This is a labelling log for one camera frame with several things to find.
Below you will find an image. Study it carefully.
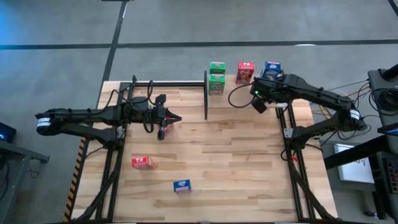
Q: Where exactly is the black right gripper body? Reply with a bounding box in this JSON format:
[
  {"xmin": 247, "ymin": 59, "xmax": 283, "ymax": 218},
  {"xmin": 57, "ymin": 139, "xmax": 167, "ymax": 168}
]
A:
[{"xmin": 250, "ymin": 74, "xmax": 296, "ymax": 114}]

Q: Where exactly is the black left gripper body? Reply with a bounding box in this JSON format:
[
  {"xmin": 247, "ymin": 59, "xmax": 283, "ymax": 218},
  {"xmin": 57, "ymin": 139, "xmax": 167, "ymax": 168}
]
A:
[{"xmin": 149, "ymin": 94, "xmax": 169, "ymax": 141}]

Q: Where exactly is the blue Frosted Flakes cereal box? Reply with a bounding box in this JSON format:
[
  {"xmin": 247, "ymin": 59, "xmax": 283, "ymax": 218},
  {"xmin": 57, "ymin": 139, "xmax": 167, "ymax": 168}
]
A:
[
  {"xmin": 173, "ymin": 179, "xmax": 192, "ymax": 195},
  {"xmin": 260, "ymin": 60, "xmax": 282, "ymax": 80}
]

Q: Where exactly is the green Apple Jacks cereal box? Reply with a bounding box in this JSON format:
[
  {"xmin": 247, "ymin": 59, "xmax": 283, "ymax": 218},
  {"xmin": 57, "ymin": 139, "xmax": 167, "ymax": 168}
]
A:
[
  {"xmin": 208, "ymin": 73, "xmax": 226, "ymax": 96},
  {"xmin": 210, "ymin": 61, "xmax": 226, "ymax": 75}
]

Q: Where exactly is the black operator desk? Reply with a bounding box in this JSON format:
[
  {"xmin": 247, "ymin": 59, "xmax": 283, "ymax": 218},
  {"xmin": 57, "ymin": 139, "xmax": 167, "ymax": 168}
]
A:
[{"xmin": 368, "ymin": 63, "xmax": 398, "ymax": 218}]

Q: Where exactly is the yellow black hazard tape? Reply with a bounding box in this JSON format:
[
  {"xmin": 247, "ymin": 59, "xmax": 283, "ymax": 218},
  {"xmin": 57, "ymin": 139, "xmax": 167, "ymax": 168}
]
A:
[{"xmin": 63, "ymin": 138, "xmax": 88, "ymax": 223}]

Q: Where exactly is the white sheet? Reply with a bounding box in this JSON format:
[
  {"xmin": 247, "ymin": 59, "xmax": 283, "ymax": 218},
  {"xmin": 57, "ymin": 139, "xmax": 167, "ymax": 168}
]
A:
[{"xmin": 333, "ymin": 143, "xmax": 376, "ymax": 184}]

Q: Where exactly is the computer monitor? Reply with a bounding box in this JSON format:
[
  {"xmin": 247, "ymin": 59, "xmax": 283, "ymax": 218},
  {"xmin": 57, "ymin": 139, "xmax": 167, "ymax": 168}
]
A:
[{"xmin": 377, "ymin": 122, "xmax": 398, "ymax": 138}]

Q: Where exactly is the grey metal table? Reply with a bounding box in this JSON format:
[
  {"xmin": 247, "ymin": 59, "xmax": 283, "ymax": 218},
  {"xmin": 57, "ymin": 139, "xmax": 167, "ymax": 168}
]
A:
[{"xmin": 0, "ymin": 139, "xmax": 50, "ymax": 223}]

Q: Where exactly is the black computer keyboard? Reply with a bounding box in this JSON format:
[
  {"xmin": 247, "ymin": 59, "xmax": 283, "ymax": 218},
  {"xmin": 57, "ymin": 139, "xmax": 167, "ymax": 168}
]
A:
[{"xmin": 384, "ymin": 157, "xmax": 398, "ymax": 195}]

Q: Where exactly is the black device with blue light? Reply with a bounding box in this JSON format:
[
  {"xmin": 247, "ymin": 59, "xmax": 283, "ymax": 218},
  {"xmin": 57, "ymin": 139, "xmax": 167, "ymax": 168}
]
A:
[{"xmin": 0, "ymin": 121, "xmax": 17, "ymax": 143}]

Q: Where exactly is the black aluminium rig frame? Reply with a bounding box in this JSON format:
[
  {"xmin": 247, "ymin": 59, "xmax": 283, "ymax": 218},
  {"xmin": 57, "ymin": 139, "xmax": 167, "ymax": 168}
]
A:
[{"xmin": 70, "ymin": 74, "xmax": 338, "ymax": 223}]

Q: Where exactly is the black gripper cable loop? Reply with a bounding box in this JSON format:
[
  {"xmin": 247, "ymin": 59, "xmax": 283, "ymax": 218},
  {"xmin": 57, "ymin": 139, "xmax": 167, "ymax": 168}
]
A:
[{"xmin": 227, "ymin": 81, "xmax": 261, "ymax": 110}]

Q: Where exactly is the coiled black cable bundle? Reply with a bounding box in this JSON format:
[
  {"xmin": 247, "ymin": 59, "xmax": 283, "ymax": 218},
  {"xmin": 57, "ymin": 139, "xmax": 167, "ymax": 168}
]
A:
[{"xmin": 369, "ymin": 88, "xmax": 398, "ymax": 113}]

